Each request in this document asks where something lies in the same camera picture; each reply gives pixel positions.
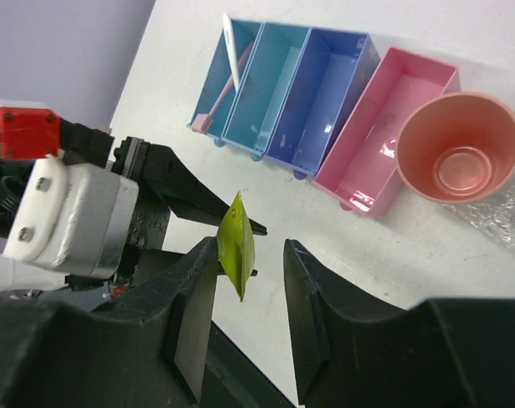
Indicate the clear textured oval tray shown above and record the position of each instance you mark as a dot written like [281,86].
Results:
[493,216]

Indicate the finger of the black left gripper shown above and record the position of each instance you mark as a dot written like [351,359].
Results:
[137,266]
[165,184]

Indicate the orange plastic cup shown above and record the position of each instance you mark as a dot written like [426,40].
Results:
[458,148]

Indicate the white pink toothbrush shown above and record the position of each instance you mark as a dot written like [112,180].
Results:
[223,76]

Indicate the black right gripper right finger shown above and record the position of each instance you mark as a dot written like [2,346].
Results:
[352,349]

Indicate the pink drawer box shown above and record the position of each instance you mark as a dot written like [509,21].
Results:
[360,169]

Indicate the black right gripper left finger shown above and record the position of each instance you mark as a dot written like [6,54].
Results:
[147,348]

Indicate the purple drawer box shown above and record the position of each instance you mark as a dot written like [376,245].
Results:
[330,76]

